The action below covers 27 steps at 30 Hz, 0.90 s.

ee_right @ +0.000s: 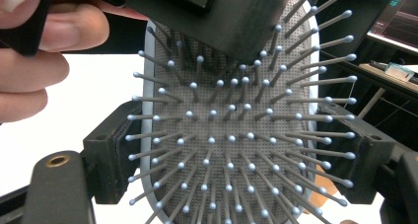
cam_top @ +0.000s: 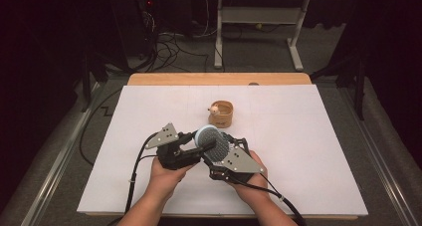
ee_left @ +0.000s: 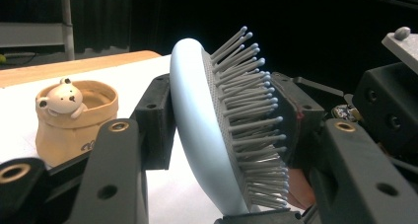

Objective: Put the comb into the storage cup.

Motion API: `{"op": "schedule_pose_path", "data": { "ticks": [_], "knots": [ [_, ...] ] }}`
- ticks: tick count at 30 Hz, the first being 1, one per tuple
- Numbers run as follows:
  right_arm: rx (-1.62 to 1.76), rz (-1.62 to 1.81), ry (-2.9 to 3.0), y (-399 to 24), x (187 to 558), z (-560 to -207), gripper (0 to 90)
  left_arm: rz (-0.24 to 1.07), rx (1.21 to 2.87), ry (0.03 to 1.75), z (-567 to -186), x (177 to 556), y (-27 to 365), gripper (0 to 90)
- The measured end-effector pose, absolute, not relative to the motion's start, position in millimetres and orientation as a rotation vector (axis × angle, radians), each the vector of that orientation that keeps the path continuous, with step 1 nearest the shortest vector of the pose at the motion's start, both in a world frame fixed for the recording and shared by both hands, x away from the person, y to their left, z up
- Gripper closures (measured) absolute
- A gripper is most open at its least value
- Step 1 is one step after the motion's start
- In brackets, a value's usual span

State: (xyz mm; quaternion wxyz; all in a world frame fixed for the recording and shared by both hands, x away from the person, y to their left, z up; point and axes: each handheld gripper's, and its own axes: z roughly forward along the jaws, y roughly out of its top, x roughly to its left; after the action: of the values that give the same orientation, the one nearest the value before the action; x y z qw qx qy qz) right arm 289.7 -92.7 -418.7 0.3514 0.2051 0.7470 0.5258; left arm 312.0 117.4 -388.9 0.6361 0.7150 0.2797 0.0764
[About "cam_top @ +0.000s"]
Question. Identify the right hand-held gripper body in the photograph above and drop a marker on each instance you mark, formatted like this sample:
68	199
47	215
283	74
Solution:
240	161

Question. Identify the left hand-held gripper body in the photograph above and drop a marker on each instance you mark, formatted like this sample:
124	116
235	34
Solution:
164	137

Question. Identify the light blue hairbrush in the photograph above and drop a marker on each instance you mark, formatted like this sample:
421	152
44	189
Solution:
214	143

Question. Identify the person's right hand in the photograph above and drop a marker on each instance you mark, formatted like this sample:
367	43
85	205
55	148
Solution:
257	189

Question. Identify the person's left hand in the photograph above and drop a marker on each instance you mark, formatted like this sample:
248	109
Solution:
162	181

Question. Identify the wooden cup with small figure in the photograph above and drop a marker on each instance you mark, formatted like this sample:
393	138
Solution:
223	118

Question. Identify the white board sheet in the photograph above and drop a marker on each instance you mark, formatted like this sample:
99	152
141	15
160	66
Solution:
298	136

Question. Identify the wooden table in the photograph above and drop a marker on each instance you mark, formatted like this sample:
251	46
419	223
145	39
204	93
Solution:
199	79

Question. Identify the black metal stand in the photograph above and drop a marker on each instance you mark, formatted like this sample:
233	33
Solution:
358	86
87	83

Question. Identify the black computer tower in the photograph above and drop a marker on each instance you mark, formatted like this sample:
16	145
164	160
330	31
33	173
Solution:
132	23

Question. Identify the metal floor rail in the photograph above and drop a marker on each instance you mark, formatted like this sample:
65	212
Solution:
378	156
59	156

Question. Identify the white metal desk frame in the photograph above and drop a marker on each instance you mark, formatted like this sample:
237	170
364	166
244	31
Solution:
262	15

